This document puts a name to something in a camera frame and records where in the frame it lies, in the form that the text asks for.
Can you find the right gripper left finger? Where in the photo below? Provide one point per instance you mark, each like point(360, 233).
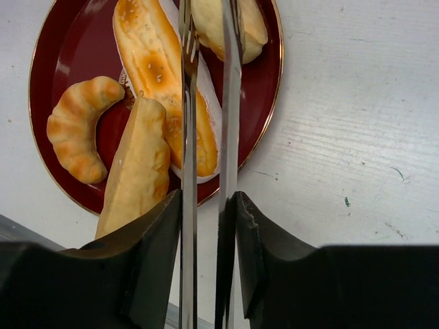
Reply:
point(121, 280)

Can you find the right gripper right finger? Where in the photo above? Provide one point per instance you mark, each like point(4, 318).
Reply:
point(287, 283)

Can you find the metal tongs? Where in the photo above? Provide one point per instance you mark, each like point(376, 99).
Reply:
point(228, 161)

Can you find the flat tan bread slice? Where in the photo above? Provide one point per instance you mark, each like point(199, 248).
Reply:
point(139, 173)

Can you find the small pale bread roll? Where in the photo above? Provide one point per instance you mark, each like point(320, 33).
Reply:
point(207, 16)

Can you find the small croissant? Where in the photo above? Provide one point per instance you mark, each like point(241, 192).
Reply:
point(71, 127)

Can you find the dark red round plate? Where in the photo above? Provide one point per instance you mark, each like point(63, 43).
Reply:
point(76, 43)

